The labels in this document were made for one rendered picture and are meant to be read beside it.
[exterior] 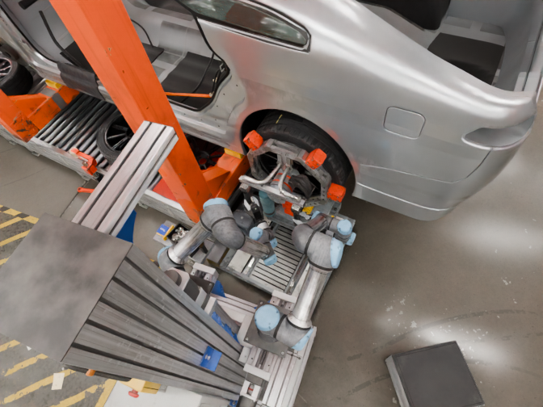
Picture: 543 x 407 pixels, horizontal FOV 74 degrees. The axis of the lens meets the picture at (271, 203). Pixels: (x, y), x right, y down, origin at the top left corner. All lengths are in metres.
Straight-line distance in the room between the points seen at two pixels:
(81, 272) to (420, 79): 1.34
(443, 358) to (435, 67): 1.63
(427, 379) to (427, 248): 1.05
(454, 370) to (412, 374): 0.24
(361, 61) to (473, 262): 1.97
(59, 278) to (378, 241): 2.49
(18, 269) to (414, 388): 2.06
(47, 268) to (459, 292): 2.64
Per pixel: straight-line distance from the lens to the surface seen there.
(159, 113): 1.76
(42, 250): 0.91
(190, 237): 1.78
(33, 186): 4.25
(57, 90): 3.84
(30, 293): 0.88
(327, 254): 1.51
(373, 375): 2.72
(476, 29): 3.33
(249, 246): 1.73
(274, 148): 2.04
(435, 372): 2.45
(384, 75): 1.60
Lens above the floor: 2.68
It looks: 59 degrees down
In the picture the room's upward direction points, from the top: 12 degrees counter-clockwise
